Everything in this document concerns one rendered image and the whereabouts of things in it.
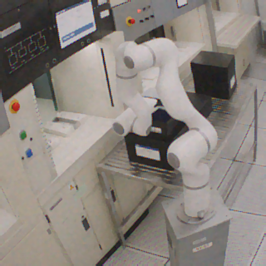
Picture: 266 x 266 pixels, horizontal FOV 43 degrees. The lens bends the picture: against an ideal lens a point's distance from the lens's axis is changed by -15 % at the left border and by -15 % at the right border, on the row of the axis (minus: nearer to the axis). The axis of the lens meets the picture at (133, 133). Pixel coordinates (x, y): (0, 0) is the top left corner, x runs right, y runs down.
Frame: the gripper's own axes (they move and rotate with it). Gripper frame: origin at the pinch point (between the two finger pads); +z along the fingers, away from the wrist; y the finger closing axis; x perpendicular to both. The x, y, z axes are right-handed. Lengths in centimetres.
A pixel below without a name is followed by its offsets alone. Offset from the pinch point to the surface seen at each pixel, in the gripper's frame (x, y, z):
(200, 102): -22.7, 4.9, 41.0
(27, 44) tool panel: 50, -28, -50
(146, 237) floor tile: -109, -19, -6
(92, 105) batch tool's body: -14, -49, 5
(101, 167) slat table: -33.1, -23.9, -24.1
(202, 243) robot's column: -46, 48, -45
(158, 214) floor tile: -109, -25, 20
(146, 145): -20.4, -0.1, -13.6
